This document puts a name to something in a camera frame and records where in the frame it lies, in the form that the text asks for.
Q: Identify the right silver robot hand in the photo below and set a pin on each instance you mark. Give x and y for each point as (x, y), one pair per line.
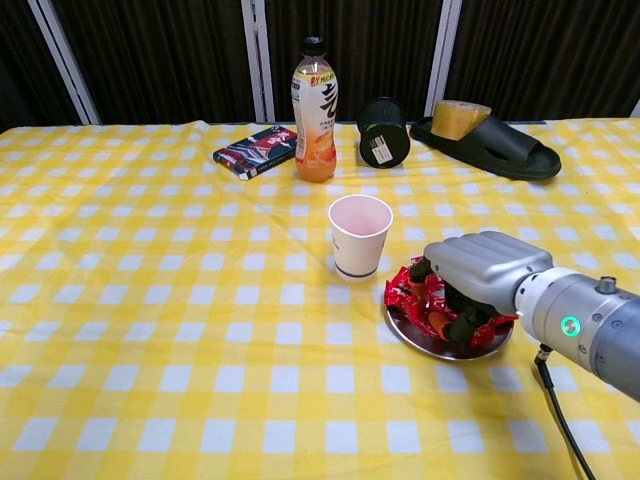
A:
(485, 270)

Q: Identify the white paper cup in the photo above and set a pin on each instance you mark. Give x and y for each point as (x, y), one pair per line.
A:
(359, 250)

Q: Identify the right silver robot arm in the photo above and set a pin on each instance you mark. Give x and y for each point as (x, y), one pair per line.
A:
(610, 325)

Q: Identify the silver metal plate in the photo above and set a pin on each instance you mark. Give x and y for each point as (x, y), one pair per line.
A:
(425, 345)

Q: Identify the black rubber slipper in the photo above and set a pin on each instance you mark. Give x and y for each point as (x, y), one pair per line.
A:
(505, 145)

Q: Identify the yellow tape roll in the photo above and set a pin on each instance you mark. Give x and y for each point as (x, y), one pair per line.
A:
(457, 122)

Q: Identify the black mesh pen holder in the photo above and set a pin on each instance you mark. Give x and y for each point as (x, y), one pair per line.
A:
(382, 145)

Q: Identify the orange juice bottle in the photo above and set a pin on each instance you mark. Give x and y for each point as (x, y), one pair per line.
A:
(315, 125)

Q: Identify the dark pleated curtain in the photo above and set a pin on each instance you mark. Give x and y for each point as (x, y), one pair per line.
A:
(360, 45)
(550, 50)
(20, 60)
(160, 55)

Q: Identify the dark blue printed box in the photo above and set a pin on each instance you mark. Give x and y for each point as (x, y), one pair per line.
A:
(255, 150)

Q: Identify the white metal frame post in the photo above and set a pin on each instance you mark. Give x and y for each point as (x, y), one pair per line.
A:
(442, 59)
(64, 62)
(636, 109)
(259, 62)

